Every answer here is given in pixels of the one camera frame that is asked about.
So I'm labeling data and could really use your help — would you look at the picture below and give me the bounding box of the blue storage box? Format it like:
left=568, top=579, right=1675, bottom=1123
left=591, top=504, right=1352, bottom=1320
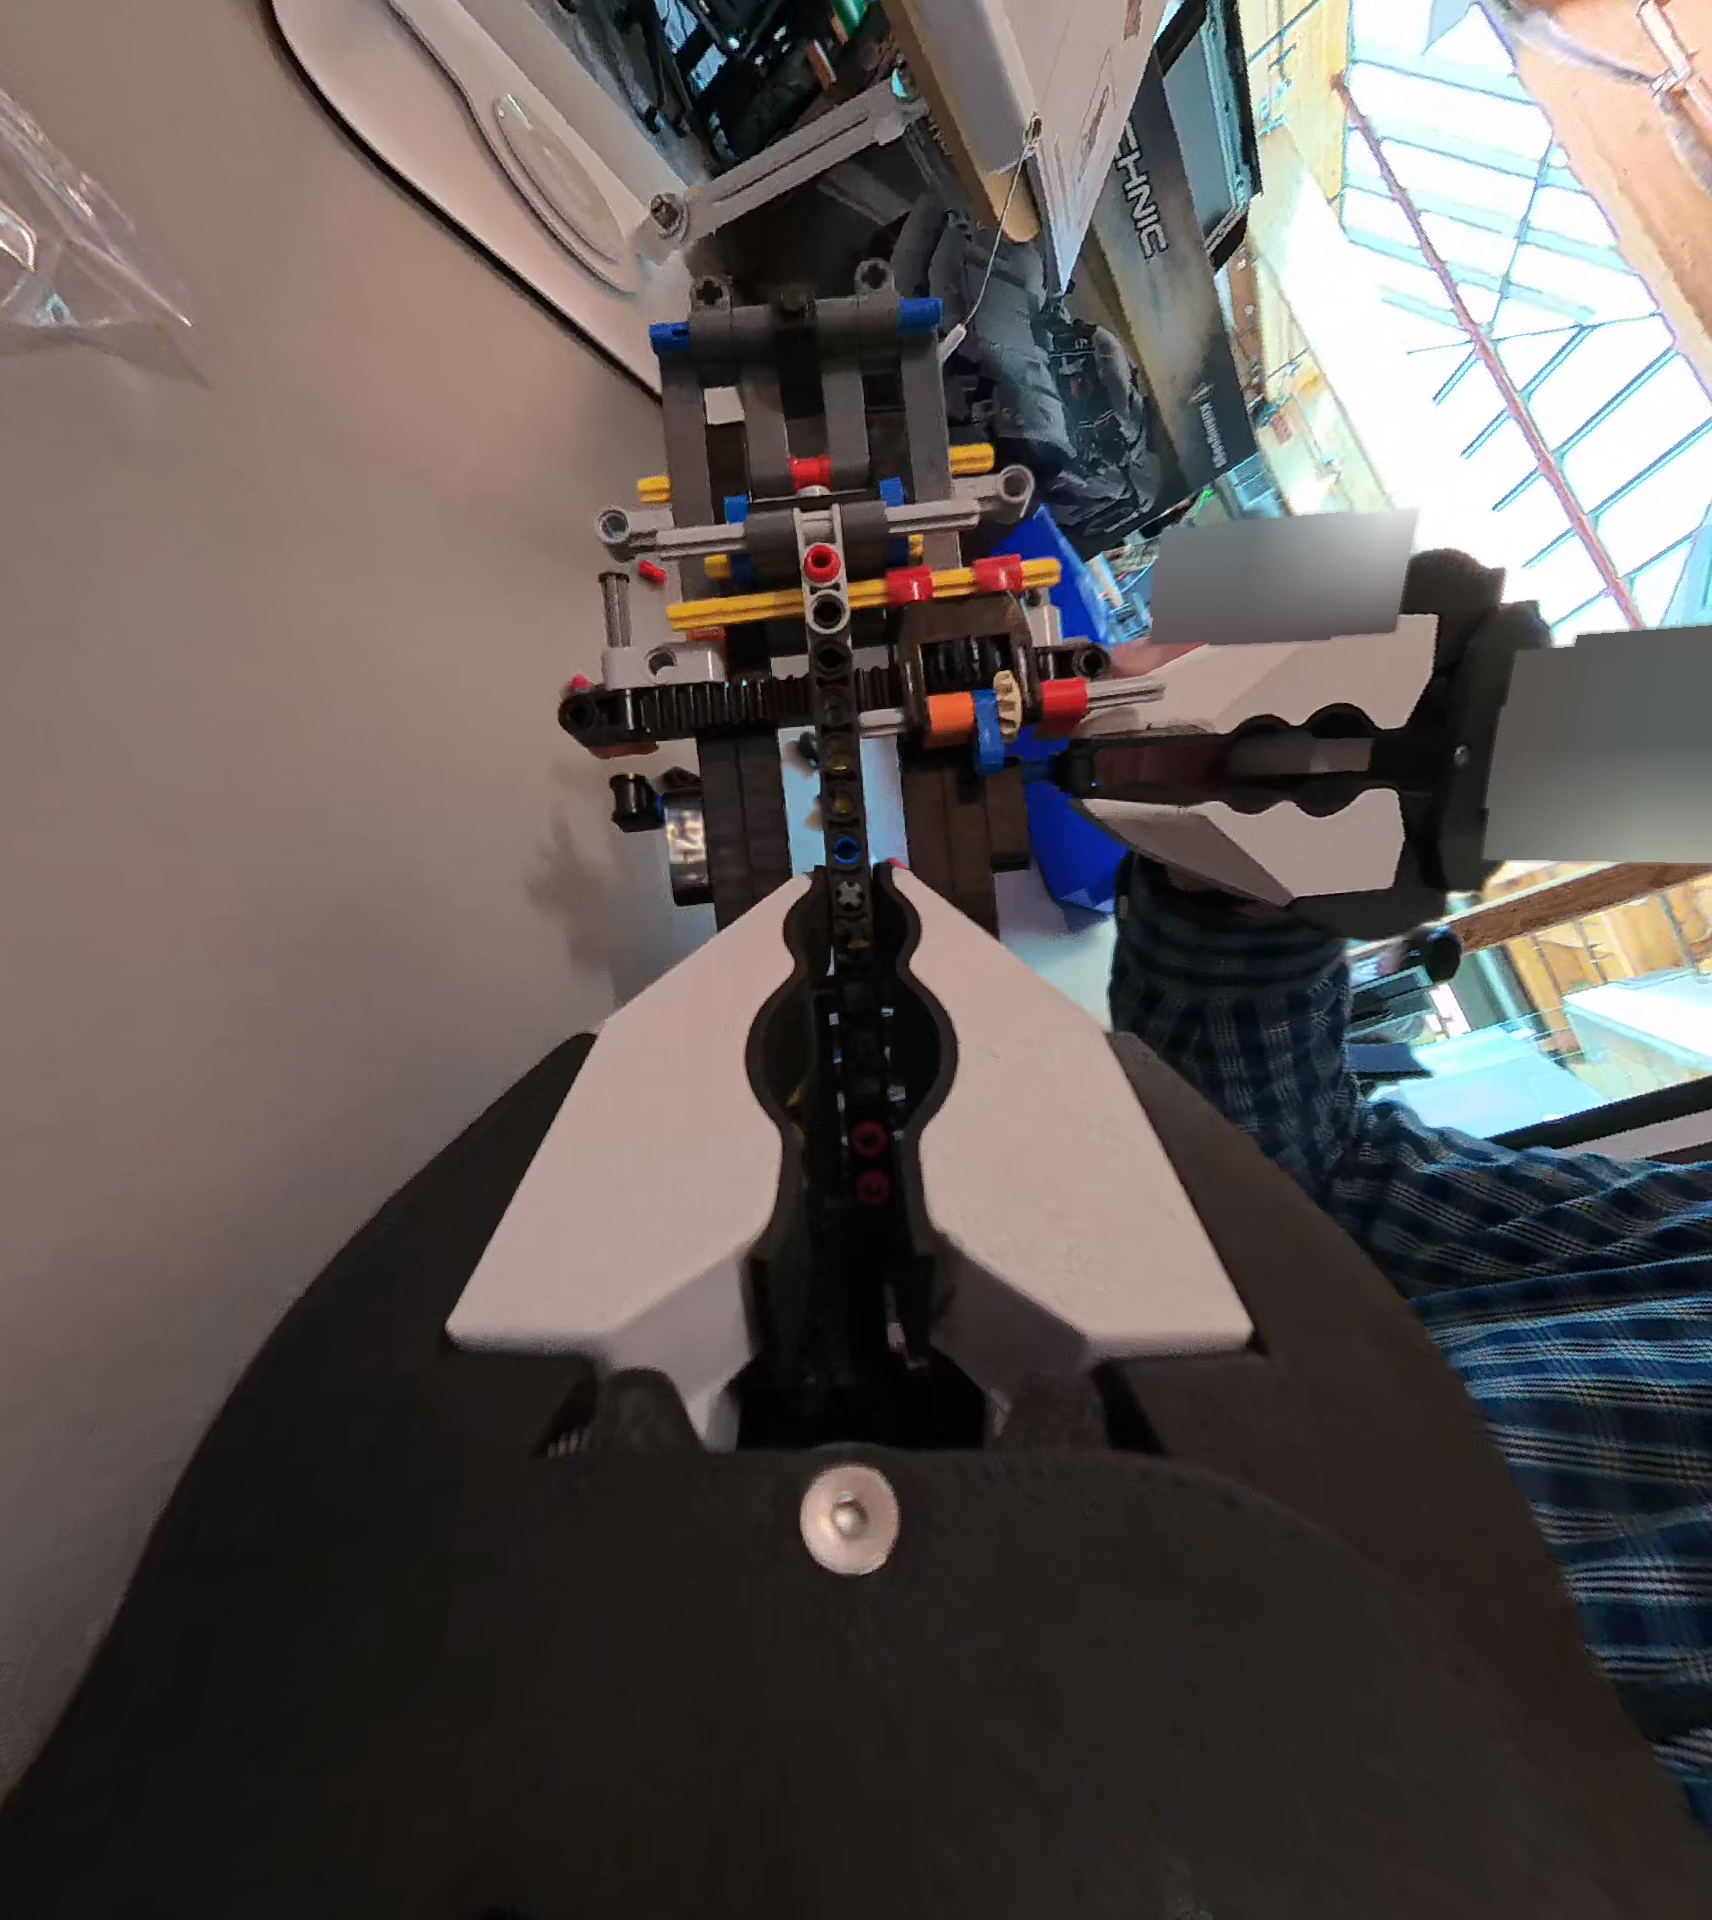
left=1012, top=506, right=1161, bottom=917

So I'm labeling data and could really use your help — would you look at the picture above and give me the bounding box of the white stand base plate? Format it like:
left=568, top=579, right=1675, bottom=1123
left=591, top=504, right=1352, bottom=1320
left=269, top=0, right=933, bottom=395

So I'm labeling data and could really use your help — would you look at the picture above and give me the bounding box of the flat clear plastic bag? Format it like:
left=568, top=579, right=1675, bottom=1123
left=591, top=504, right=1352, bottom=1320
left=0, top=0, right=206, bottom=383

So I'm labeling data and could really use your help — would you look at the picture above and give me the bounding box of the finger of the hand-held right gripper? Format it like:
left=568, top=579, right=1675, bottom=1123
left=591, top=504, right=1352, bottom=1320
left=1069, top=756, right=1410, bottom=911
left=1140, top=614, right=1444, bottom=748

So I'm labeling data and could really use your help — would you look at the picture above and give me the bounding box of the person's right forearm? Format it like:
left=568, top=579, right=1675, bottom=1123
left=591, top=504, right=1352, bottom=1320
left=1107, top=852, right=1548, bottom=1299

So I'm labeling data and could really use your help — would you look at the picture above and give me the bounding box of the lego instruction booklet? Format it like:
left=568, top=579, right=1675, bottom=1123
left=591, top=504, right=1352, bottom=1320
left=885, top=0, right=1173, bottom=287

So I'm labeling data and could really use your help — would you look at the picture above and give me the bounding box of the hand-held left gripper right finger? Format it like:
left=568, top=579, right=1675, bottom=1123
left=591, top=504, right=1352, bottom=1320
left=877, top=864, right=1257, bottom=1397

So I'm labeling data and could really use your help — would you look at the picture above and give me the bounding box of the black lego set box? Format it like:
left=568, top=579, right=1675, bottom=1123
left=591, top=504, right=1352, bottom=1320
left=945, top=29, right=1265, bottom=546

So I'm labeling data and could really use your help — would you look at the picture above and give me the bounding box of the multicoloured lego vehicle model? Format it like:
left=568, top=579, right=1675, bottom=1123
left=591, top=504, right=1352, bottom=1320
left=556, top=254, right=1173, bottom=1382

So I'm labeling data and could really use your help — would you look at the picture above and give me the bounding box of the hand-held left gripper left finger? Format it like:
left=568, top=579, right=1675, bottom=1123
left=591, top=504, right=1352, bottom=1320
left=442, top=865, right=815, bottom=1451

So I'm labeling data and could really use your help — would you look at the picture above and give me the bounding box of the person's plaid shirt torso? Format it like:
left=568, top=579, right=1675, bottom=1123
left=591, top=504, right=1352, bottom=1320
left=1410, top=1153, right=1712, bottom=1899

